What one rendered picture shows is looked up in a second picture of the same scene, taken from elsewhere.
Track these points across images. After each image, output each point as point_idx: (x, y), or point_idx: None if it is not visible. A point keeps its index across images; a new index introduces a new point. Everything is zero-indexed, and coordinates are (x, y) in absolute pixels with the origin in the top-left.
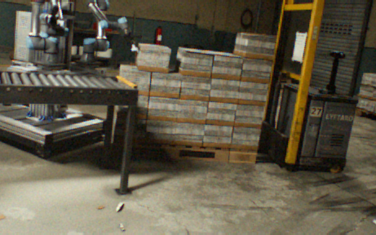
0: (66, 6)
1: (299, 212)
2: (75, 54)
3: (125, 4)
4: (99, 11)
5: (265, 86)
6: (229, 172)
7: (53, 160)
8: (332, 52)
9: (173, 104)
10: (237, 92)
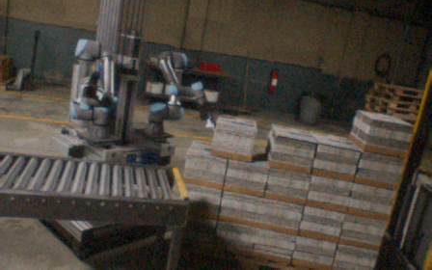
0: (128, 65)
1: None
2: None
3: (238, 42)
4: (171, 71)
5: (391, 194)
6: None
7: (90, 262)
8: None
9: (255, 203)
10: (347, 198)
